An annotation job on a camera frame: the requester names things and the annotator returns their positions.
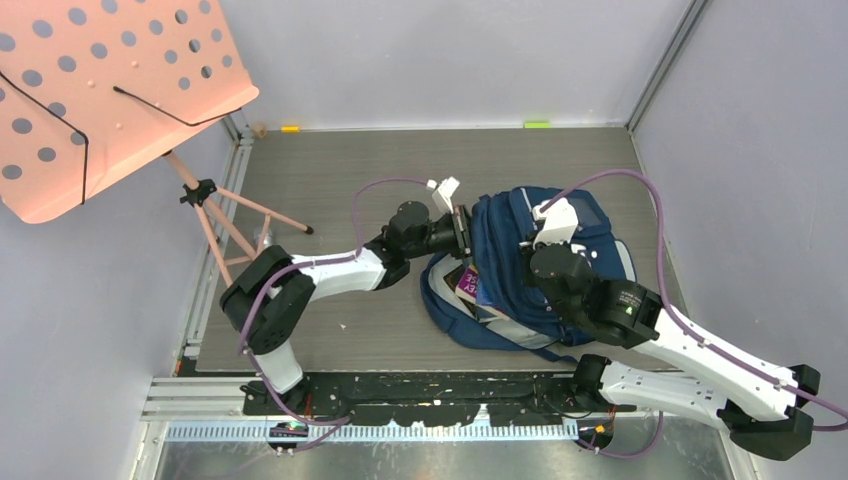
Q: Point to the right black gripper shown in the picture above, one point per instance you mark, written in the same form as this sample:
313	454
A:
528	245

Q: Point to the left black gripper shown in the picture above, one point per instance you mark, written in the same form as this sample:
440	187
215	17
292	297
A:
460	224

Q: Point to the purple spine book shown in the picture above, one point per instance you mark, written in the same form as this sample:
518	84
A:
463	283

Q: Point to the navy blue student backpack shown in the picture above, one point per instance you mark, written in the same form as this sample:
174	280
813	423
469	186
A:
499	223

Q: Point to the blue Animal Farm book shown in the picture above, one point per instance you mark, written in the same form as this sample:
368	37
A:
486	308

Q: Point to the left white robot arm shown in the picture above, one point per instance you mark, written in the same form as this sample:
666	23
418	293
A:
266	301

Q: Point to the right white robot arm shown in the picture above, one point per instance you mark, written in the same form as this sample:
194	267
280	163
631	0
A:
757	403

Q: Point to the green tape marker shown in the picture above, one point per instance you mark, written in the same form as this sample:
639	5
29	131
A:
536	125

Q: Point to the pink perforated music stand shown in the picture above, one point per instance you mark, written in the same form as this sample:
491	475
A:
92	91

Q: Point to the black mounting base plate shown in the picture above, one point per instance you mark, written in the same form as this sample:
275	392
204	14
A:
433	399

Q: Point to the aluminium frame rail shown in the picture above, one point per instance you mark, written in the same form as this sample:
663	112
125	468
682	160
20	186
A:
210	409

